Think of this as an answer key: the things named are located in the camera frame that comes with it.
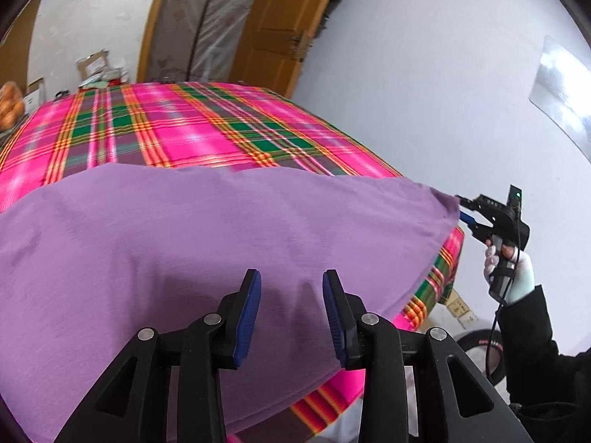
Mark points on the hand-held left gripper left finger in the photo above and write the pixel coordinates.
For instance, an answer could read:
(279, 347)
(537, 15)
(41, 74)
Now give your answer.
(247, 318)

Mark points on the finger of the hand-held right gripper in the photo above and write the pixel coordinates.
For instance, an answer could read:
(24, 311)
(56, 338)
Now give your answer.
(471, 222)
(468, 203)

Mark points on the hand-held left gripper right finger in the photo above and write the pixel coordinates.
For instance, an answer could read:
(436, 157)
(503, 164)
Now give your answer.
(334, 318)

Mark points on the purple fleece sweater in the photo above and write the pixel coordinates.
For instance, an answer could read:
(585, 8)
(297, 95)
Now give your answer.
(184, 240)

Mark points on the person's right forearm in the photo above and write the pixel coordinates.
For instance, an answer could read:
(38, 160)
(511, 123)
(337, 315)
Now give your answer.
(531, 355)

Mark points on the person's right hand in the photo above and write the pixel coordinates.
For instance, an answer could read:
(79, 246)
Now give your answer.
(521, 277)

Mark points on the black tyre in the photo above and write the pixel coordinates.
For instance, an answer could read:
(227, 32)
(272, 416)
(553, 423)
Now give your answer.
(471, 344)

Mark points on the pink green plaid bed sheet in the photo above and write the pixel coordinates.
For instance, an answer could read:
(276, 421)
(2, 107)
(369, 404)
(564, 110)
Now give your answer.
(184, 120)

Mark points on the wooden door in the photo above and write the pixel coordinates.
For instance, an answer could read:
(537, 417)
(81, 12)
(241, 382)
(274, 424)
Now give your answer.
(277, 9)

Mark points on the open cardboard box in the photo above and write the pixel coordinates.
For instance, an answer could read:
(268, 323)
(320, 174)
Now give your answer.
(92, 64)

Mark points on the clear plastic zip curtain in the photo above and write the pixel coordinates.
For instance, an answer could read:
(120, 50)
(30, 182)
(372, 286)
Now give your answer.
(203, 18)

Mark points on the small white box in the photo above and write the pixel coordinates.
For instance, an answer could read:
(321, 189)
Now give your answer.
(34, 97)

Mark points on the bag of oranges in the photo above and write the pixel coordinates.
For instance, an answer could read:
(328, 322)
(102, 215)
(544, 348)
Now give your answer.
(9, 108)

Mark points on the beige wall socket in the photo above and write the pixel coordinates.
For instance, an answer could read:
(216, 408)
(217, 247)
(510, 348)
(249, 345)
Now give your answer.
(461, 309)

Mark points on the wooden door frame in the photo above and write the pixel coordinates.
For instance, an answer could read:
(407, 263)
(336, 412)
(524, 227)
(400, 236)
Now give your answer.
(150, 32)

